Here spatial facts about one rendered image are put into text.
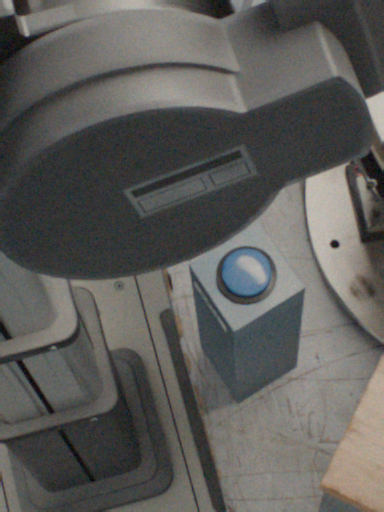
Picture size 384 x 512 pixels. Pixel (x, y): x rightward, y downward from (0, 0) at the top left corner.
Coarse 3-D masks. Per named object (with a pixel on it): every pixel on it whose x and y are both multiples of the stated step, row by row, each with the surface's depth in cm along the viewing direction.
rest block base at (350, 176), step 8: (352, 168) 136; (352, 176) 135; (352, 184) 135; (352, 192) 135; (352, 200) 135; (352, 208) 136; (360, 208) 134; (360, 216) 134; (360, 224) 134; (360, 232) 134; (376, 232) 133; (360, 240) 135; (368, 240) 135; (376, 240) 135
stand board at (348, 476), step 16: (368, 384) 103; (368, 400) 103; (352, 416) 103; (368, 416) 102; (352, 432) 102; (368, 432) 102; (352, 448) 102; (368, 448) 102; (336, 464) 101; (352, 464) 101; (368, 464) 101; (336, 480) 101; (352, 480) 101; (368, 480) 101; (336, 496) 102; (352, 496) 100; (368, 496) 100
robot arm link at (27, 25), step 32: (0, 0) 31; (32, 0) 32; (64, 0) 32; (96, 0) 32; (128, 0) 32; (160, 0) 32; (192, 0) 33; (224, 0) 34; (0, 32) 31; (32, 32) 31; (0, 64) 32
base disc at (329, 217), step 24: (336, 168) 138; (312, 192) 137; (336, 192) 137; (312, 216) 136; (336, 216) 136; (312, 240) 135; (336, 240) 135; (336, 264) 134; (360, 264) 134; (336, 288) 134; (360, 288) 133; (360, 312) 133
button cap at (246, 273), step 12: (240, 252) 110; (252, 252) 110; (228, 264) 109; (240, 264) 109; (252, 264) 109; (264, 264) 109; (228, 276) 109; (240, 276) 109; (252, 276) 109; (264, 276) 109; (228, 288) 109; (240, 288) 109; (252, 288) 108; (264, 288) 109
